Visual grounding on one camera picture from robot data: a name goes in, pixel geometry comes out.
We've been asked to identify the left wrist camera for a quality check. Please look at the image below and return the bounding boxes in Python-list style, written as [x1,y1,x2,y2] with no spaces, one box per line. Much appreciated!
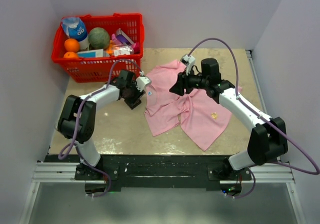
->
[136,76,152,92]

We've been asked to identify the pink garment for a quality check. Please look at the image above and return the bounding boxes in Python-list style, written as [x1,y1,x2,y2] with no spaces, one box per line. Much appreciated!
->
[144,60,232,151]

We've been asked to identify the green melon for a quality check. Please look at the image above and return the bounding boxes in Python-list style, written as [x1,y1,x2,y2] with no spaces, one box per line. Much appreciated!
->
[88,27,110,49]

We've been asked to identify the gold rhinestone brooch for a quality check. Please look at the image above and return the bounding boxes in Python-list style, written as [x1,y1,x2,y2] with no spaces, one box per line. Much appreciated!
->
[211,112,218,119]

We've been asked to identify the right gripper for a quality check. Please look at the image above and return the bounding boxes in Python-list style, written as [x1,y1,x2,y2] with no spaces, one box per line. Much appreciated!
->
[169,67,209,97]

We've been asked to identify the aluminium rail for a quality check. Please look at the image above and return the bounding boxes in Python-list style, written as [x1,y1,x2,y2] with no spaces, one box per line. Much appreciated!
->
[31,162,295,184]

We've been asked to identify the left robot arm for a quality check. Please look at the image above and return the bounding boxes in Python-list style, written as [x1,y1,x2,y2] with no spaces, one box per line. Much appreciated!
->
[57,70,152,180]

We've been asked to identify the black metal base frame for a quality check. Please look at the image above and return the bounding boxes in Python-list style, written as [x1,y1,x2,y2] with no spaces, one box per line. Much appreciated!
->
[43,154,280,197]

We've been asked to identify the red plastic shopping basket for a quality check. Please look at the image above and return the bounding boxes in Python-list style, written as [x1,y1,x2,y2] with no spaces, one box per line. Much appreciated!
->
[51,13,145,83]

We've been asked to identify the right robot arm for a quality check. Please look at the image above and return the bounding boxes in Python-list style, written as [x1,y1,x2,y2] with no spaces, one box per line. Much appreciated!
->
[169,55,288,180]

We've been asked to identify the white blue carton box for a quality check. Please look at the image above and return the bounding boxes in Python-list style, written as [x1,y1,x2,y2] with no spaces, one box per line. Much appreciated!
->
[77,49,109,58]

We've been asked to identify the purple white box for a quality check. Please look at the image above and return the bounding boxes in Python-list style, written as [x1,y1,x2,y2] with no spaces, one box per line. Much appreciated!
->
[111,28,134,46]

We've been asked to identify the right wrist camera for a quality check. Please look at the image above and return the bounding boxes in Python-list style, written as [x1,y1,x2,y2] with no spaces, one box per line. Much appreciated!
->
[181,54,196,75]

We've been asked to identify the orange fruit upper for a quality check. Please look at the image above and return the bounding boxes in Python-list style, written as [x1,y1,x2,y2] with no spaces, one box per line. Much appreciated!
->
[64,39,80,53]

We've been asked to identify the orange fruit lower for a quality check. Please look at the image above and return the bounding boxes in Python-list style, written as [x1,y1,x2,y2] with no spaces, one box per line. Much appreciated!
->
[63,52,79,59]

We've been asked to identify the blue white plastic bag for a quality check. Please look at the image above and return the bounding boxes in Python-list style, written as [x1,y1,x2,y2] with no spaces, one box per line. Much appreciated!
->
[60,17,89,50]

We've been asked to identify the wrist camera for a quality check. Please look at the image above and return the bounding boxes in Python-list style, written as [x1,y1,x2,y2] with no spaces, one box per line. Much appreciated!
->
[136,76,152,92]
[181,54,196,75]

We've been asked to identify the pink white snack packet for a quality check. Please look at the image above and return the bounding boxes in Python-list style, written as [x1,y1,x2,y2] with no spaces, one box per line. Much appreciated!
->
[111,43,141,57]

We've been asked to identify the orange fruit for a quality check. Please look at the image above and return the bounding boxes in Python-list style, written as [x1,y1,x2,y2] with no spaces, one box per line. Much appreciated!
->
[63,52,79,59]
[64,39,80,53]

